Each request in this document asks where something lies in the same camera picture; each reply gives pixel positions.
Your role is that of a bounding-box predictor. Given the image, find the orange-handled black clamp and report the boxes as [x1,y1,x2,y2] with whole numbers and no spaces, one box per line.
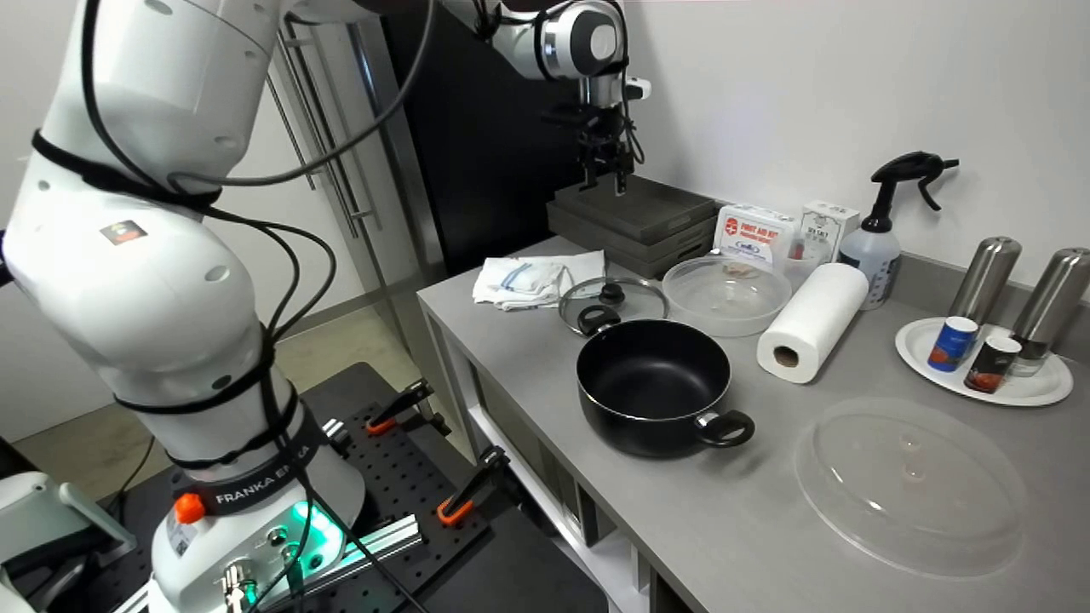
[432,444,511,531]
[360,379,436,438]

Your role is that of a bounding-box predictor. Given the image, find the tall black cabinet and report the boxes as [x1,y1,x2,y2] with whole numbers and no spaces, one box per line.
[372,0,625,276]

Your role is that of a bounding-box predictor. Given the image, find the spray bottle with black trigger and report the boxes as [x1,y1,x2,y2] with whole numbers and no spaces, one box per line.
[835,150,960,303]

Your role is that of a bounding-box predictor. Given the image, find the small jar with red label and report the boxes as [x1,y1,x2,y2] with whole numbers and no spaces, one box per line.
[966,329,1023,397]

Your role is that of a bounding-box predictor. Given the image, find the white paper towel roll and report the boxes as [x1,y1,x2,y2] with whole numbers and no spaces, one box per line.
[752,260,871,389]

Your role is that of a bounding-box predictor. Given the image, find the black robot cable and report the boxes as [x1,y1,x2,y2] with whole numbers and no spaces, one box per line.
[29,0,439,613]

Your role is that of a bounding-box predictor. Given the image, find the red white box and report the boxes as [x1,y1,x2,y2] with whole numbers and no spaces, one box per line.
[711,202,800,276]

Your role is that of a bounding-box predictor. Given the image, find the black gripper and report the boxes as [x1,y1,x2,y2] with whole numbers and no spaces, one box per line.
[569,70,640,195]

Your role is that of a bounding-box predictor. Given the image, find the white plate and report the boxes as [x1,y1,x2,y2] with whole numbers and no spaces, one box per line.
[889,314,1076,410]

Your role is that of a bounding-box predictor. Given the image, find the dark grey tray box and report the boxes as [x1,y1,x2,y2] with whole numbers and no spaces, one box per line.
[545,173,726,282]

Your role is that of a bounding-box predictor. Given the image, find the small clear plastic plate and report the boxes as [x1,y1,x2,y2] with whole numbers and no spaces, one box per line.
[657,247,795,340]

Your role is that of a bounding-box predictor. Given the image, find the long steel door handle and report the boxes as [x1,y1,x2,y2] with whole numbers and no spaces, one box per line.
[277,19,384,234]

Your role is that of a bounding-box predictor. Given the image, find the small jar with blue label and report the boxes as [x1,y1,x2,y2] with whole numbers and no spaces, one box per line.
[923,314,980,376]

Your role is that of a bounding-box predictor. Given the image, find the small white box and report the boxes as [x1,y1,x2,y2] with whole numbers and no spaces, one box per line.
[790,198,862,276]

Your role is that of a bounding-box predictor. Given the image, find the aluminium rail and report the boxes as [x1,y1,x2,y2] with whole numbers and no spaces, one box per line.
[112,511,427,613]

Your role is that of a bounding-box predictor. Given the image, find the glass lid with black knob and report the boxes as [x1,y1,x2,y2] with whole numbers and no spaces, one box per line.
[557,273,671,340]

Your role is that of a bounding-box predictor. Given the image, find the black breadboard robot table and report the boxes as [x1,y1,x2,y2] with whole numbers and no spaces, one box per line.
[98,362,608,613]

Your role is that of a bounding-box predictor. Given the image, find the light grey box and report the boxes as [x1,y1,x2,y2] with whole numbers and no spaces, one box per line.
[0,469,136,573]

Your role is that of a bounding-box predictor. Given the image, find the black two-handled pot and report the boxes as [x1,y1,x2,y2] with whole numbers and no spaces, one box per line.
[574,303,761,462]

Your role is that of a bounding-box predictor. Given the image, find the steel cylinder shaker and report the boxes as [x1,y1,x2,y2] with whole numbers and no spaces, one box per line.
[1008,245,1090,352]
[948,230,1023,328]

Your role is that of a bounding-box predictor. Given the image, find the white folded cloth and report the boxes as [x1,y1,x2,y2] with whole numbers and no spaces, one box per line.
[470,247,609,316]

